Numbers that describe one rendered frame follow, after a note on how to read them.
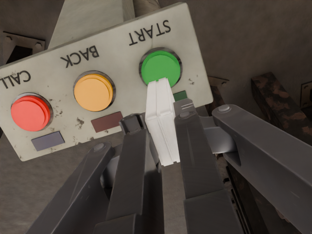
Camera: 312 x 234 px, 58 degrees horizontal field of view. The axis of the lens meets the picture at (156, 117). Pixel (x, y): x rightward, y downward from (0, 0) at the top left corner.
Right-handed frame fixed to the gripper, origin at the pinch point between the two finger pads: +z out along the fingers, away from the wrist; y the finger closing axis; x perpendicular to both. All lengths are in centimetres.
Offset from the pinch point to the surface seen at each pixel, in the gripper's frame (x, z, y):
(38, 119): -0.7, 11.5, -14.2
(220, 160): -65, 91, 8
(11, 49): 7, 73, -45
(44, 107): 0.3, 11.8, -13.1
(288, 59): -28, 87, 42
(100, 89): 0.3, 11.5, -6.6
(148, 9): 5, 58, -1
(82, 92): 0.6, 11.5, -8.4
